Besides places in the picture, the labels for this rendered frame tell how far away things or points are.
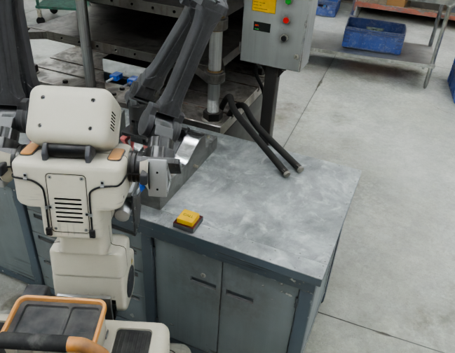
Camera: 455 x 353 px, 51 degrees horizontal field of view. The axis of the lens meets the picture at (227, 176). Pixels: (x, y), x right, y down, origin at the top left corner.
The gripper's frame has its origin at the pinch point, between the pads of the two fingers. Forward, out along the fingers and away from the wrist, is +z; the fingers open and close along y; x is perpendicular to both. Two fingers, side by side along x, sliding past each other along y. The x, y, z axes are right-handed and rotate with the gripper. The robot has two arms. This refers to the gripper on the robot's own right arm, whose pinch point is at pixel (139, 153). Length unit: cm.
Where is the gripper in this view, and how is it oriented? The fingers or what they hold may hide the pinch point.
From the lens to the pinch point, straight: 168.7
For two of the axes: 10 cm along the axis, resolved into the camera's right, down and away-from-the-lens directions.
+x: -4.0, 5.1, -7.6
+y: -9.2, -2.7, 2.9
